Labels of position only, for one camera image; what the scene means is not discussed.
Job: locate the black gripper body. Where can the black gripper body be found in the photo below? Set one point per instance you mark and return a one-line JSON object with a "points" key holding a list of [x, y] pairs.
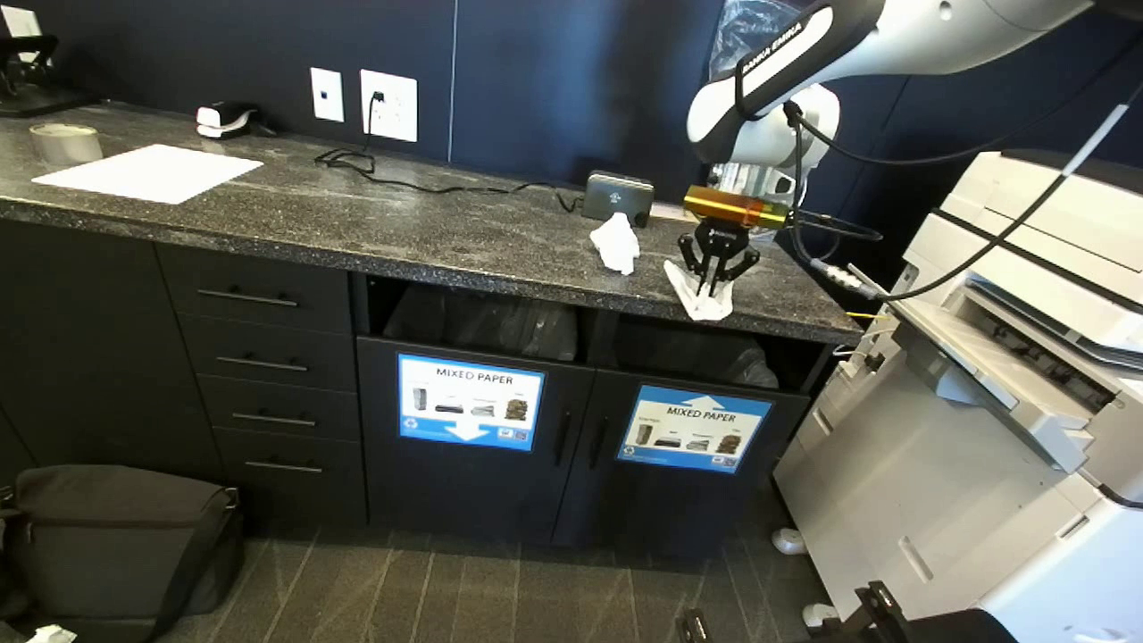
{"points": [[717, 239]]}

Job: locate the medium white paper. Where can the medium white paper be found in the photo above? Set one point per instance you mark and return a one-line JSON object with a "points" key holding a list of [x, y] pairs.
{"points": [[698, 300]]}

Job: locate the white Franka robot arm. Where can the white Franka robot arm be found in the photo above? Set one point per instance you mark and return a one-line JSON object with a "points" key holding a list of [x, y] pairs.
{"points": [[952, 28]]}

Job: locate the mixed paper sign up arrow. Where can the mixed paper sign up arrow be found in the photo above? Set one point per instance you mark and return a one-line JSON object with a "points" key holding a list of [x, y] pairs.
{"points": [[692, 429]]}

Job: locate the mixed paper sign down arrow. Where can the mixed paper sign down arrow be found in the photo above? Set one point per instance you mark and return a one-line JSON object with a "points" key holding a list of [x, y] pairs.
{"points": [[467, 401]]}

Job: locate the flat beige card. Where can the flat beige card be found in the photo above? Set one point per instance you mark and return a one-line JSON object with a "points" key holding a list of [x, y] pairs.
{"points": [[671, 214]]}

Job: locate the small crumpled white paper ball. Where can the small crumpled white paper ball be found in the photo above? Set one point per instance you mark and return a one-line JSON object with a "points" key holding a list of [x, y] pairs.
{"points": [[614, 239]]}

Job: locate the small black box device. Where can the small black box device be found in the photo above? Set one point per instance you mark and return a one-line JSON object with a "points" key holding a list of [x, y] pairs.
{"points": [[619, 197]]}

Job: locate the large grey office printer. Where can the large grey office printer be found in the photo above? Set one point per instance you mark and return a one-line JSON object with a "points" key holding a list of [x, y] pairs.
{"points": [[928, 500]]}

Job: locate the white power adapter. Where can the white power adapter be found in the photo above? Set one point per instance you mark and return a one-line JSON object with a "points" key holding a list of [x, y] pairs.
{"points": [[223, 116]]}

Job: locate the flat white paper sheet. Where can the flat white paper sheet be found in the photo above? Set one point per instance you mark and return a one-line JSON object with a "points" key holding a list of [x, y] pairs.
{"points": [[146, 171]]}

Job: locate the dark cabinet with granite counter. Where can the dark cabinet with granite counter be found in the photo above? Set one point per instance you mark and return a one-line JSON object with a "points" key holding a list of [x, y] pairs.
{"points": [[107, 358]]}

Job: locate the black fabric bag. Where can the black fabric bag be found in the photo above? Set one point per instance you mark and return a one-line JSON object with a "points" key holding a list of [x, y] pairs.
{"points": [[119, 539]]}

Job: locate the grey tape roll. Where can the grey tape roll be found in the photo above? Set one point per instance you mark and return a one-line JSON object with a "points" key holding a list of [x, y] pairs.
{"points": [[66, 141]]}

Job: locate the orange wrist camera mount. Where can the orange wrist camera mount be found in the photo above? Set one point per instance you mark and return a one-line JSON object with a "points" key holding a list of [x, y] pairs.
{"points": [[732, 208]]}

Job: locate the large white wall outlet plate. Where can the large white wall outlet plate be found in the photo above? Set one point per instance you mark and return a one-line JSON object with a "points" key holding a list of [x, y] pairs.
{"points": [[389, 105]]}

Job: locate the small white wall plate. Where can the small white wall plate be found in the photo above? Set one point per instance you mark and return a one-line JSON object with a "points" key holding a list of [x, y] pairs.
{"points": [[326, 95]]}

